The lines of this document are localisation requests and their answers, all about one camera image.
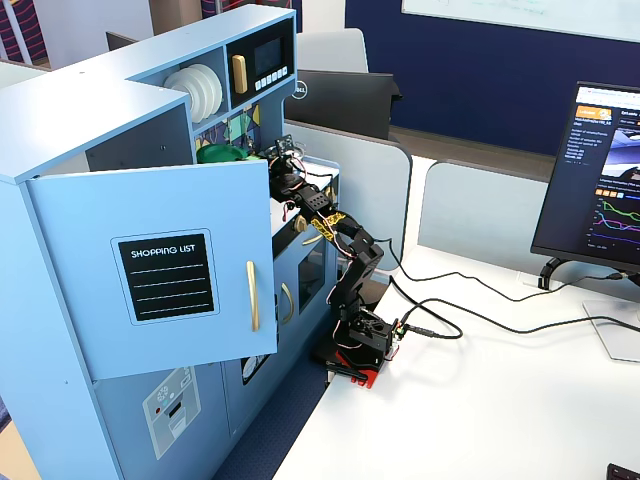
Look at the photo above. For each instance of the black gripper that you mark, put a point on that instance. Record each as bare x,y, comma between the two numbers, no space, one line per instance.
278,176

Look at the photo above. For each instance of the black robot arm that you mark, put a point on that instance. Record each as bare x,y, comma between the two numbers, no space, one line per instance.
365,255

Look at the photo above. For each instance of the green pot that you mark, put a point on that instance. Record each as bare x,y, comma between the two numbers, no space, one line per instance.
217,154

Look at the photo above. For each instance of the white plate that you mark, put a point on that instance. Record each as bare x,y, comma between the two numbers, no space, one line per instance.
212,92
202,95
180,95
220,90

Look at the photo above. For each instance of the black Dell monitor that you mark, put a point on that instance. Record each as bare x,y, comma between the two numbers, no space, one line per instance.
345,102

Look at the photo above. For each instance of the grey desk partition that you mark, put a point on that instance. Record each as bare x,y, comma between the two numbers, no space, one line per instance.
370,190
480,210

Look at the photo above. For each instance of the grey office chair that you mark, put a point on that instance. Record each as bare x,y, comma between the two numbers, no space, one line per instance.
332,50

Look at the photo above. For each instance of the open blue cabinet door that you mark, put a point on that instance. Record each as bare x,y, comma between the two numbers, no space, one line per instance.
165,270

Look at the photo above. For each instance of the blue toy kitchen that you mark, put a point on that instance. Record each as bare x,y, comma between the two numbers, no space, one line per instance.
75,125

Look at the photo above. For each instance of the motor controller board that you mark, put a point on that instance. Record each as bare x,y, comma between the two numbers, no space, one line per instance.
398,336

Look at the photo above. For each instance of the steel bar clamp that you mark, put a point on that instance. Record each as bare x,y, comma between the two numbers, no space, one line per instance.
345,372

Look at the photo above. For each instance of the whiteboard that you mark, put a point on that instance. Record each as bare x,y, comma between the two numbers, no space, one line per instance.
525,12

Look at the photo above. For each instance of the computer monitor with stand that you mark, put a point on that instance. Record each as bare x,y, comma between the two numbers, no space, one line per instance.
590,175

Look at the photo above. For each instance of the small black device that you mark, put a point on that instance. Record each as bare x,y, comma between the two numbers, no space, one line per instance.
625,472

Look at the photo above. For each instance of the small wrist camera board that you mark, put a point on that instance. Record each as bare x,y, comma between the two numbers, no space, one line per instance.
286,145

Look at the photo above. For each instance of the red robot base plate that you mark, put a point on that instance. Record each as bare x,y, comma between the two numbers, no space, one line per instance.
371,378

